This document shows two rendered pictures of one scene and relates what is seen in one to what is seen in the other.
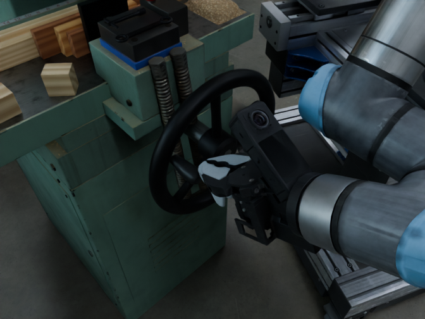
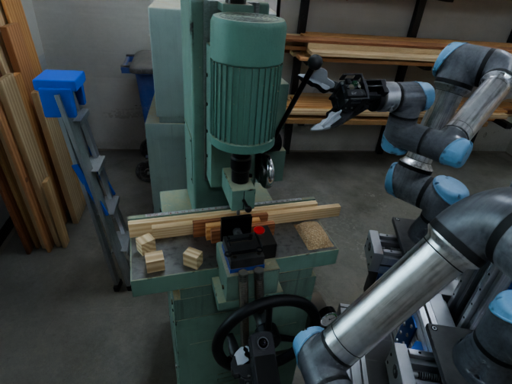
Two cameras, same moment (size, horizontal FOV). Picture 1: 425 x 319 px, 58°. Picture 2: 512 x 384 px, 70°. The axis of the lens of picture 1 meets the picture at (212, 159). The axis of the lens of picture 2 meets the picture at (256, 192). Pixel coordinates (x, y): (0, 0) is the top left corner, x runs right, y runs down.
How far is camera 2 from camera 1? 0.39 m
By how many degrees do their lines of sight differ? 23
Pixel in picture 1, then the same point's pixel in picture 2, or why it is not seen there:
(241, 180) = (244, 372)
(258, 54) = not seen: hidden behind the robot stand
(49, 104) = (180, 270)
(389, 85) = (331, 359)
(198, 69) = (273, 282)
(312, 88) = (299, 337)
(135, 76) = (227, 277)
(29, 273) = (138, 356)
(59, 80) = (190, 259)
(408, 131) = not seen: outside the picture
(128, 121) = (219, 297)
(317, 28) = not seen: hidden behind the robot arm
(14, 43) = (180, 225)
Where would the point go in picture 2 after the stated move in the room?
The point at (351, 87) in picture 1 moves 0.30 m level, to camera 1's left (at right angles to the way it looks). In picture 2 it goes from (314, 349) to (174, 284)
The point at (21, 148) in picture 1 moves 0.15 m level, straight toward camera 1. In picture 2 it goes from (156, 289) to (152, 338)
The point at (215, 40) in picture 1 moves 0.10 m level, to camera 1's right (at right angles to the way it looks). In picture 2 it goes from (302, 259) to (335, 272)
